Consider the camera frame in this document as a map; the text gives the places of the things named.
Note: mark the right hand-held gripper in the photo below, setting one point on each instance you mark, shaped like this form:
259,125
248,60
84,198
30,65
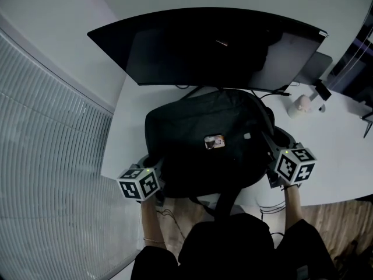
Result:
294,166

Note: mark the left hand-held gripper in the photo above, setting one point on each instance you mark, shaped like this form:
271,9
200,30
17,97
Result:
137,182

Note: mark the dark grey backpack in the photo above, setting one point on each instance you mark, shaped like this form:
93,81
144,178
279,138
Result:
189,121

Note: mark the person's right forearm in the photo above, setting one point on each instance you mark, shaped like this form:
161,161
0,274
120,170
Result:
292,206

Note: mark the person's left forearm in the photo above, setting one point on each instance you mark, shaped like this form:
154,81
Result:
151,220

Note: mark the pale pink round object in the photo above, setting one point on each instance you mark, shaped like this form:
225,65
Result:
298,108

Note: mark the white table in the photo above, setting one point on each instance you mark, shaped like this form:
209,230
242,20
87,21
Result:
335,144

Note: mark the black device on stand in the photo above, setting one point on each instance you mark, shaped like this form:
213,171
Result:
323,91

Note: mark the grey laptop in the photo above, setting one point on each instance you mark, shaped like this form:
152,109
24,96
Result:
316,66

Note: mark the white slatted window blinds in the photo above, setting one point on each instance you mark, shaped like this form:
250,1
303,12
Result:
43,156

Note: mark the black angled stand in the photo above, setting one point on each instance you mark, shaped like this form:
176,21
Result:
367,124

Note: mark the person's black clothing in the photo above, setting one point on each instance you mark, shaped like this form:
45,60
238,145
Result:
227,249

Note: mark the large curved black monitor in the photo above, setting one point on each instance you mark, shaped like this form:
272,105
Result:
189,48

